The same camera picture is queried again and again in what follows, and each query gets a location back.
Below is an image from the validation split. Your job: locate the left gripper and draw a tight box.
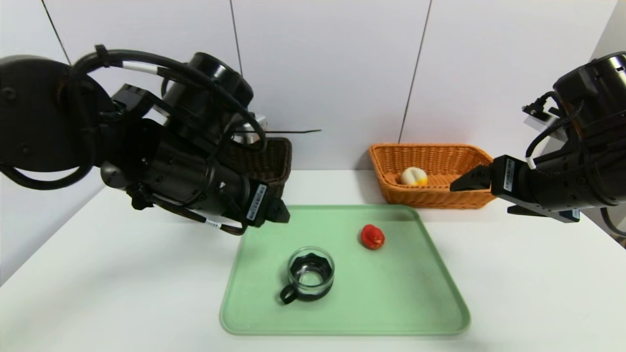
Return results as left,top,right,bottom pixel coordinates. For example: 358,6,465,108
215,174,291,228

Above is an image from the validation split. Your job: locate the glass cup with black handle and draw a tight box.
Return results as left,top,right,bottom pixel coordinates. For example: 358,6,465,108
280,246,335,305

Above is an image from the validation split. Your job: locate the red rubber duck toy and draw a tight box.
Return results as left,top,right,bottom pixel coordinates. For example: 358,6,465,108
360,224,385,251

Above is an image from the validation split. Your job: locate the white and orange bun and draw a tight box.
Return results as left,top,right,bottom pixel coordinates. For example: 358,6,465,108
400,167,428,187

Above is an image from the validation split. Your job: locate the dark brown wicker basket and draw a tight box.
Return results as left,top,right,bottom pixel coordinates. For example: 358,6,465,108
230,137,293,198

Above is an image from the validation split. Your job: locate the orange wicker basket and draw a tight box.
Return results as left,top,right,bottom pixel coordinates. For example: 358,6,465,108
368,143,498,210

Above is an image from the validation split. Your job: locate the light green plastic tray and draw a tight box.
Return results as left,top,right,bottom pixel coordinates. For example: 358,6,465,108
220,204,471,336

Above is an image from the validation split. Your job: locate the flat black plate blue end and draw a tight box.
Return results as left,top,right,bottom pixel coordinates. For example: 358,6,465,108
507,204,581,224

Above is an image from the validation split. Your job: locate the left gripper braided cable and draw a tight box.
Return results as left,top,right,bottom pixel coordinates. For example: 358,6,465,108
156,203,247,237

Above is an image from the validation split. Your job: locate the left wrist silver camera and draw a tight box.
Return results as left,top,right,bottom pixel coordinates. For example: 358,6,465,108
234,115,268,145

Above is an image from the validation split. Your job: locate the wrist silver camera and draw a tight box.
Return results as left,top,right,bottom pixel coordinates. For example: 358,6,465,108
234,115,268,145
522,100,563,130

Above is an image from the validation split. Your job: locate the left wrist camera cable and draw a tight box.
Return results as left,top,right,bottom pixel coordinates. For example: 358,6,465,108
68,45,268,152

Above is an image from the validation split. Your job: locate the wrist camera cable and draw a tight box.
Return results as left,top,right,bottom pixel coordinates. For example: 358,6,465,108
526,91,585,171
68,45,268,152

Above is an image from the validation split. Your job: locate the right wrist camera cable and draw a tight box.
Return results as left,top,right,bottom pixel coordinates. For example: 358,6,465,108
526,91,585,171

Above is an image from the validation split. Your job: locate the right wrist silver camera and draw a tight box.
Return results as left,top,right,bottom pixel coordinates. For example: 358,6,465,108
522,100,563,130

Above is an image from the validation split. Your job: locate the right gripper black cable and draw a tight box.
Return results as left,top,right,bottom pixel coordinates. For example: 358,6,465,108
599,206,626,239

